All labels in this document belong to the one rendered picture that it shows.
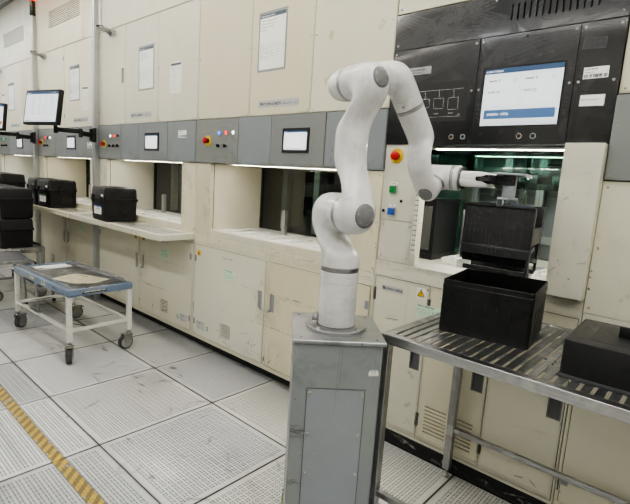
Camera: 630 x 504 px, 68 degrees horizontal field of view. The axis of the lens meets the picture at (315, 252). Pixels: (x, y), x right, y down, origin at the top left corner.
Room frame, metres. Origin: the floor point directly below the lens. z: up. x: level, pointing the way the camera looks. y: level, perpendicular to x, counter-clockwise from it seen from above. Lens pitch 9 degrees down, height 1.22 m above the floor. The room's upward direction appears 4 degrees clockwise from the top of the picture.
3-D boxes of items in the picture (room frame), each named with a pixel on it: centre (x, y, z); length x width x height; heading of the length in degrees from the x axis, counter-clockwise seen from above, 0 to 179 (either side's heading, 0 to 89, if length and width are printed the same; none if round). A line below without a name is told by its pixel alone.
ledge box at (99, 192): (3.67, 1.61, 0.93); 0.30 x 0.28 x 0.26; 46
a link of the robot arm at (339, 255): (1.46, -0.06, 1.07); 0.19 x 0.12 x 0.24; 33
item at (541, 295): (1.51, -0.61, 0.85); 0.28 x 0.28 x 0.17; 57
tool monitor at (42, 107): (3.89, 2.10, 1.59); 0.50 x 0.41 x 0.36; 139
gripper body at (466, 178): (1.57, -0.52, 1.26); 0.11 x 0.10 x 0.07; 57
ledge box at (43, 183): (4.46, 2.51, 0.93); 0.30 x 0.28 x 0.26; 51
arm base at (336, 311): (1.44, -0.08, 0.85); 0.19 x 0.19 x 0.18
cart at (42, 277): (3.17, 1.67, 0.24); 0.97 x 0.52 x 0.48; 51
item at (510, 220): (1.51, -0.61, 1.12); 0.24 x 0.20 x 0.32; 147
